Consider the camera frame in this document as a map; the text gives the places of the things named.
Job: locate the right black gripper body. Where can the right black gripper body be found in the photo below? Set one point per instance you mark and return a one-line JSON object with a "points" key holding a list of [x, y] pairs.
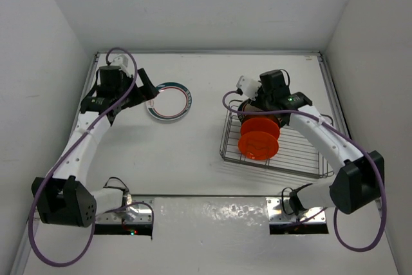
{"points": [[263, 99]]}

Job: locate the white plate green rim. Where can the white plate green rim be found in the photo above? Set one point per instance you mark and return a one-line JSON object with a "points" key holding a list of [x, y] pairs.
{"points": [[173, 102]]}

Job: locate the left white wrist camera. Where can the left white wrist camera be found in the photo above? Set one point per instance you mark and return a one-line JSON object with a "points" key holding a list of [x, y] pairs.
{"points": [[121, 61]]}

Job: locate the metal wire dish rack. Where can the metal wire dish rack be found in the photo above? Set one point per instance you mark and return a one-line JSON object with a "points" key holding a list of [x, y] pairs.
{"points": [[295, 156]]}

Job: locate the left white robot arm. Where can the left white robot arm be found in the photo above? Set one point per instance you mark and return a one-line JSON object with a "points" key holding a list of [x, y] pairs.
{"points": [[64, 199]]}

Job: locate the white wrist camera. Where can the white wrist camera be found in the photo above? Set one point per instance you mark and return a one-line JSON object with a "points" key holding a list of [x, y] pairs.
{"points": [[121, 61], [248, 87]]}

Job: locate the left metal mounting bracket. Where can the left metal mounting bracket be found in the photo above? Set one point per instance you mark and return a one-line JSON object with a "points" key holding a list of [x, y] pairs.
{"points": [[136, 214]]}

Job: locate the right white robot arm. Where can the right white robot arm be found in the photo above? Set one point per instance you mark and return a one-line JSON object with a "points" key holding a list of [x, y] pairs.
{"points": [[359, 175]]}

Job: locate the right metal mounting bracket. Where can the right metal mounting bracket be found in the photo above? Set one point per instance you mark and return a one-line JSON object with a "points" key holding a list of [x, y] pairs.
{"points": [[277, 215]]}

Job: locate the white green-rimmed plate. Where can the white green-rimmed plate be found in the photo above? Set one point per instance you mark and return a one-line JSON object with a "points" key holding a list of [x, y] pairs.
{"points": [[246, 106]]}

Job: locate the yellow brown patterned plate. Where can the yellow brown patterned plate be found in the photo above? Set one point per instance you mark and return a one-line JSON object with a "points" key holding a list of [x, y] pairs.
{"points": [[262, 124]]}

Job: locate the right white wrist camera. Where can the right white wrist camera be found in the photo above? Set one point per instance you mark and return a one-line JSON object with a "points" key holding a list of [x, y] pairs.
{"points": [[248, 87]]}

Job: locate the metal mounting bracket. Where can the metal mounting bracket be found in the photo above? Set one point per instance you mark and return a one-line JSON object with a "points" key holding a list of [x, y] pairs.
{"points": [[136, 214], [277, 215]]}

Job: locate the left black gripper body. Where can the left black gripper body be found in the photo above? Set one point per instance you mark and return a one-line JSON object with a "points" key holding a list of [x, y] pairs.
{"points": [[131, 99]]}

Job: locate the orange plastic plate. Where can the orange plastic plate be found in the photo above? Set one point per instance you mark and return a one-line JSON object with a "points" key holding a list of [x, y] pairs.
{"points": [[258, 145]]}

